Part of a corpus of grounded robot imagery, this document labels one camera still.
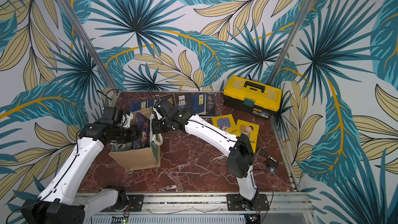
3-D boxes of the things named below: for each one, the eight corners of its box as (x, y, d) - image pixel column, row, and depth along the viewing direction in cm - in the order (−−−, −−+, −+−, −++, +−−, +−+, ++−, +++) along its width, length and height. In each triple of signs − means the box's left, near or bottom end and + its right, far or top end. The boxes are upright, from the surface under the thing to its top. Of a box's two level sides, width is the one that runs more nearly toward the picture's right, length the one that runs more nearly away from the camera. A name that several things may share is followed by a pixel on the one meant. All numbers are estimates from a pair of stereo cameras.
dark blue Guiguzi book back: (206, 115, 108) (206, 113, 106) (205, 95, 120) (205, 93, 119) (216, 115, 108) (216, 114, 107) (214, 95, 121) (215, 93, 119)
